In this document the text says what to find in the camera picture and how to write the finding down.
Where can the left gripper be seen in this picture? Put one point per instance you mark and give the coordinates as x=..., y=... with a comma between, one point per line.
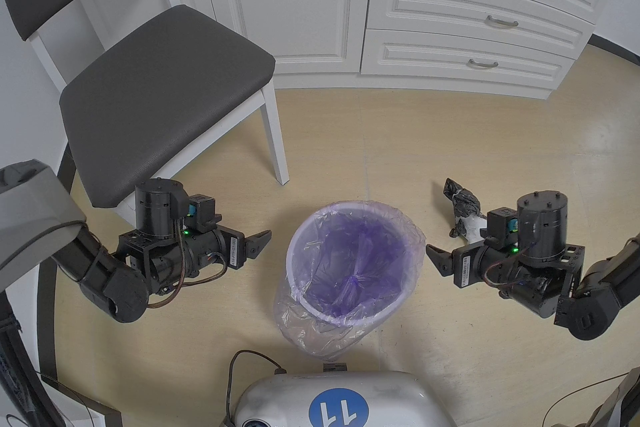
x=210, y=250

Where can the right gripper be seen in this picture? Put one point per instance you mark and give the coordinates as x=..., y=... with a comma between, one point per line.
x=492, y=265

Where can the black plastic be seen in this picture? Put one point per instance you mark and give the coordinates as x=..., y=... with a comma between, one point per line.
x=465, y=202

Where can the purple plastic bag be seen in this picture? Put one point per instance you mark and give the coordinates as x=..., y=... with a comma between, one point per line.
x=350, y=260

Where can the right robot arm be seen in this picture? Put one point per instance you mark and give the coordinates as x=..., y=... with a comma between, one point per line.
x=542, y=225

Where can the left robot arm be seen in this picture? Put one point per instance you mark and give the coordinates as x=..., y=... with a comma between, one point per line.
x=115, y=285

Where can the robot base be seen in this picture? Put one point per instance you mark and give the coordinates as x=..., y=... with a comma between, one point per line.
x=280, y=400

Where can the white trash bin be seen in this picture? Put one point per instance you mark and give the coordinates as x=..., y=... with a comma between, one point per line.
x=320, y=335

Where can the grey padded white chair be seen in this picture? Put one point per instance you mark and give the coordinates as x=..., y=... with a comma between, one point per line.
x=165, y=104

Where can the white wardrobe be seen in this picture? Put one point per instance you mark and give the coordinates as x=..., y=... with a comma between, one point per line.
x=450, y=14

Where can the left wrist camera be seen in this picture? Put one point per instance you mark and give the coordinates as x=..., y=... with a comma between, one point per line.
x=202, y=215

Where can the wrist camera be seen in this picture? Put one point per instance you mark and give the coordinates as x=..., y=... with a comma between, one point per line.
x=501, y=222
x=202, y=215

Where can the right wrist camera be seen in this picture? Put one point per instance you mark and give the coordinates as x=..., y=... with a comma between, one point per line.
x=501, y=222

